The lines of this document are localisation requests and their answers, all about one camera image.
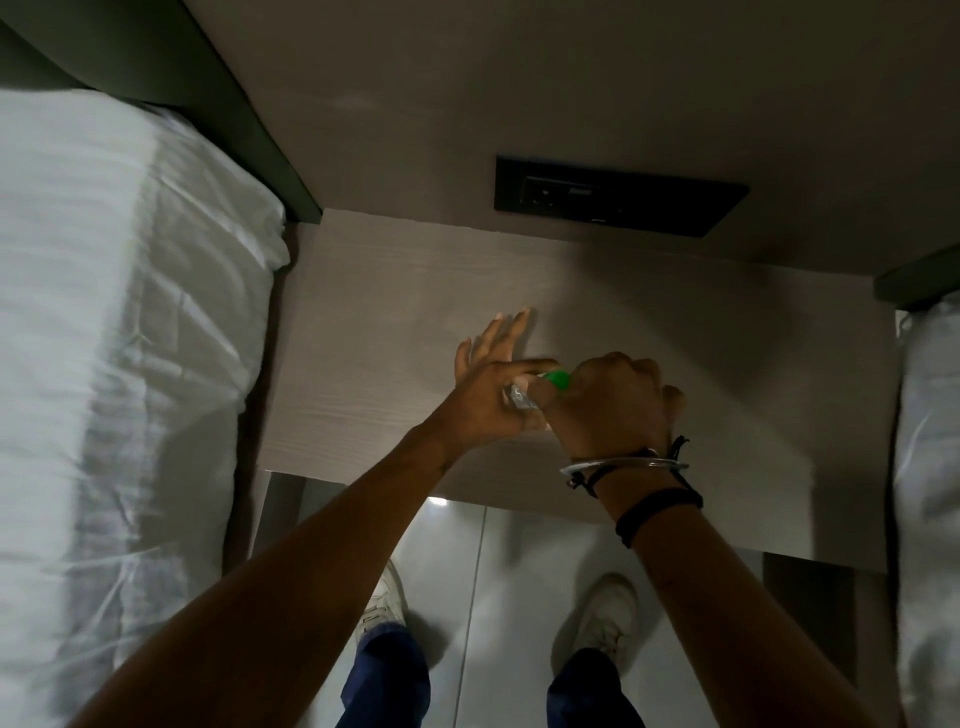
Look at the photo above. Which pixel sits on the person's right forearm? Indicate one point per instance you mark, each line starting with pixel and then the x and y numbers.
pixel 720 615

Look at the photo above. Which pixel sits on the black wall socket panel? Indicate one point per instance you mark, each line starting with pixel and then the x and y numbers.
pixel 607 196

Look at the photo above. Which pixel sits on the black braided wristband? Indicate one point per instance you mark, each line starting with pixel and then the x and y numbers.
pixel 660 506

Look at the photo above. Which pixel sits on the person's left little finger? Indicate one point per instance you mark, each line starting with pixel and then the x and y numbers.
pixel 463 360

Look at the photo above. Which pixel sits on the person's right hand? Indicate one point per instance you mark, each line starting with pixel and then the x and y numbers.
pixel 607 409

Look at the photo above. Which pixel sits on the person's right blue trouser leg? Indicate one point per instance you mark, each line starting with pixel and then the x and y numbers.
pixel 583 694

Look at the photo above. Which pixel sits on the small green capped bottle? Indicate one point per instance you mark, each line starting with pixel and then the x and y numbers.
pixel 556 380

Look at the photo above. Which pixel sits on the person's left hand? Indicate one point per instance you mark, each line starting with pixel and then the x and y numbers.
pixel 476 401

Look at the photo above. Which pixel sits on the person's white sneaker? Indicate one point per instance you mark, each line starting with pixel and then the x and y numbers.
pixel 604 619
pixel 386 600

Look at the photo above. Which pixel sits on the person's right white sneaker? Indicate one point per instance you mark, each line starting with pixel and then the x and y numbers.
pixel 604 619

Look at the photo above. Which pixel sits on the dark green headboard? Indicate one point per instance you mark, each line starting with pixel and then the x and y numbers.
pixel 919 279
pixel 187 82

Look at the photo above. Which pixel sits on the person's blue trouser leg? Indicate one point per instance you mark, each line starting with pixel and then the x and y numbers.
pixel 390 679
pixel 583 694

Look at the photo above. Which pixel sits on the person's right fingers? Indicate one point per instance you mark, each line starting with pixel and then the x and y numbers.
pixel 637 375

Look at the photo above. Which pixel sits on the silver metal bangle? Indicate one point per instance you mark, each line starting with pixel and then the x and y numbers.
pixel 645 464

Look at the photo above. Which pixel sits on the person's left thumb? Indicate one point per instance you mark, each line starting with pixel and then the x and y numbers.
pixel 536 368

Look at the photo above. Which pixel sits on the person's left forearm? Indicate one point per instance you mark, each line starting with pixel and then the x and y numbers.
pixel 300 585

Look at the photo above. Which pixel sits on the person's left blue trouser leg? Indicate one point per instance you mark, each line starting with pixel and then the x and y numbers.
pixel 390 679

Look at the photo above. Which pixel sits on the person's left white sneaker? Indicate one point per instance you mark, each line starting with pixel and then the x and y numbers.
pixel 386 600

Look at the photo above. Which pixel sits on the white sheeted bed mattress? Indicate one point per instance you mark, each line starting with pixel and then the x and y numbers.
pixel 930 510
pixel 97 375

